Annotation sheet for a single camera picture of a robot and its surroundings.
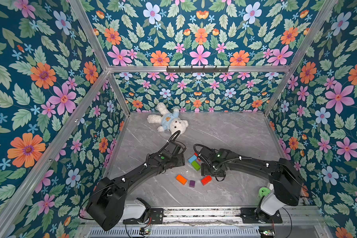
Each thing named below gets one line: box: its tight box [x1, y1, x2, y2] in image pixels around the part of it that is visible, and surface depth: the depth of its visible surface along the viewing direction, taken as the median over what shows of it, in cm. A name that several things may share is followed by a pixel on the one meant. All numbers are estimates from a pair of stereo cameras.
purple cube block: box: [189, 179, 196, 188], surface depth 84 cm
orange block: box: [175, 174, 188, 185], surface depth 87 cm
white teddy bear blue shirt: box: [146, 102, 189, 135], surface depth 109 cm
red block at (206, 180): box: [200, 175, 213, 186], surface depth 86 cm
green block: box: [191, 160, 201, 172], surface depth 91 cm
